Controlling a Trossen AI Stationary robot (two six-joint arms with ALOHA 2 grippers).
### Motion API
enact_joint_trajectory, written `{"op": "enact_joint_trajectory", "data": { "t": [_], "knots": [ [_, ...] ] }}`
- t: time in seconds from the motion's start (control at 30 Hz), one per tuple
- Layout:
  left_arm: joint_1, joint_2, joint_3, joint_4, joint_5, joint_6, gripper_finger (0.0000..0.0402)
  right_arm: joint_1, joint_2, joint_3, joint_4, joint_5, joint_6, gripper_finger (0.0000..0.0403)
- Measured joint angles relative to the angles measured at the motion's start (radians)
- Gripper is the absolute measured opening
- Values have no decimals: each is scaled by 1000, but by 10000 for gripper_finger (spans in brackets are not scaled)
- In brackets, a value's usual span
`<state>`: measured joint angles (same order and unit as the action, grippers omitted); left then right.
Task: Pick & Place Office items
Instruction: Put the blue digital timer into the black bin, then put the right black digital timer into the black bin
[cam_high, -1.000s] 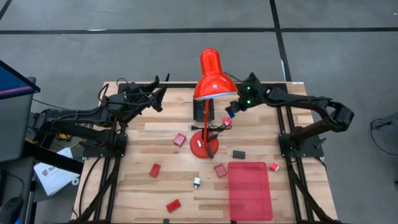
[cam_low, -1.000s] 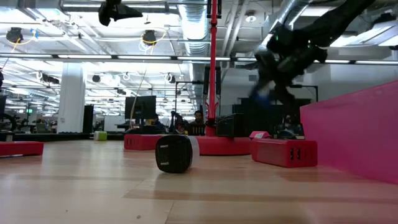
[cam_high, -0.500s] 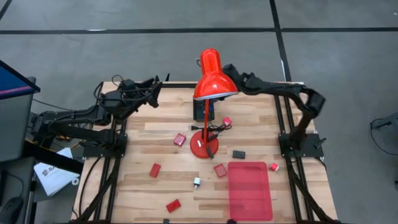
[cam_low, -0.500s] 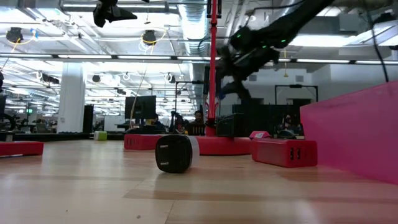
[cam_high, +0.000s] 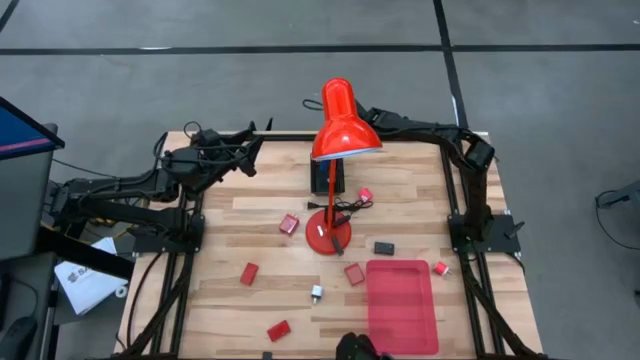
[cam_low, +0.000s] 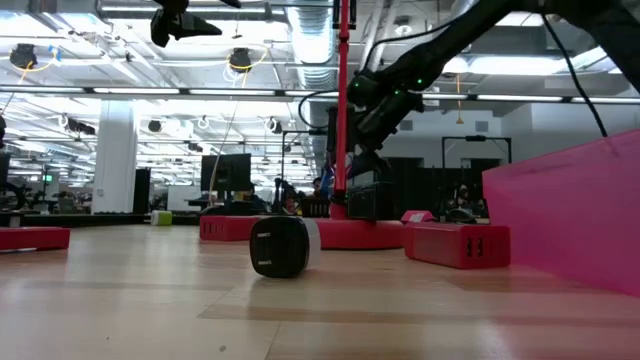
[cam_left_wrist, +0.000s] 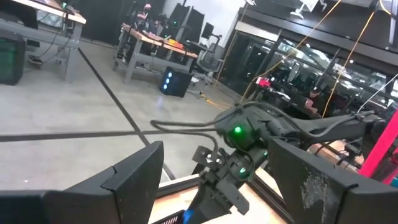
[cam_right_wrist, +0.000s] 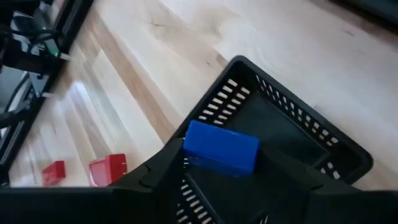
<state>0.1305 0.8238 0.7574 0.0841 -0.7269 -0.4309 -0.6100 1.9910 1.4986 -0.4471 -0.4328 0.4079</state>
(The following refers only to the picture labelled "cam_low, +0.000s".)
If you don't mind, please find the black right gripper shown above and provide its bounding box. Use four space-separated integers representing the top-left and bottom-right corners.
346 69 426 180

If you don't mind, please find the small pink labelled box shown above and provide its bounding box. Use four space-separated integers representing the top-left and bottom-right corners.
400 209 437 225

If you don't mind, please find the black white wall charger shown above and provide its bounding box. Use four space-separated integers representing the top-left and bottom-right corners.
249 215 322 279

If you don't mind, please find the red box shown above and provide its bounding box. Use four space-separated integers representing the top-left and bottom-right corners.
0 226 71 252

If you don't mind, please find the black mesh basket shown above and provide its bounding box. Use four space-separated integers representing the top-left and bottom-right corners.
301 198 331 219

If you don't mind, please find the red desk lamp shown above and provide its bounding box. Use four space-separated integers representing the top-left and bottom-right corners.
313 0 405 251

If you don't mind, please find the long ceiling light strip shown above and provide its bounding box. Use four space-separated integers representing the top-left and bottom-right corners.
0 85 640 104

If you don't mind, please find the white building column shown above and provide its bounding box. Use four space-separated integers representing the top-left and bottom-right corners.
91 99 139 215

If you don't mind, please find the black computer monitor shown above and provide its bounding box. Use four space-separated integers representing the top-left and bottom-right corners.
200 153 253 193

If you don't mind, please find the tall black cabinet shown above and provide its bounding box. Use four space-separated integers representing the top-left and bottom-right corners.
133 168 152 215

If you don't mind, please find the pink plastic bin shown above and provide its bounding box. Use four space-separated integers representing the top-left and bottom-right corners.
482 128 640 299

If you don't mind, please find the black ceiling cable reel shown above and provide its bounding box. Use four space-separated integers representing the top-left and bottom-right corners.
9 43 39 70
228 47 253 74

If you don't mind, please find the silver ventilation duct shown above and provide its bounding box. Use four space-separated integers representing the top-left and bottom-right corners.
286 0 342 92

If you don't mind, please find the black metal frame stand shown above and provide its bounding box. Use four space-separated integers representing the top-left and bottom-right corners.
441 135 513 221

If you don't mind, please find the black table edge rail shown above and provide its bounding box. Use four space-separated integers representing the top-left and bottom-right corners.
0 213 201 227

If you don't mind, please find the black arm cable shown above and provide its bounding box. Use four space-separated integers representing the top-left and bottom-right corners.
541 13 609 138

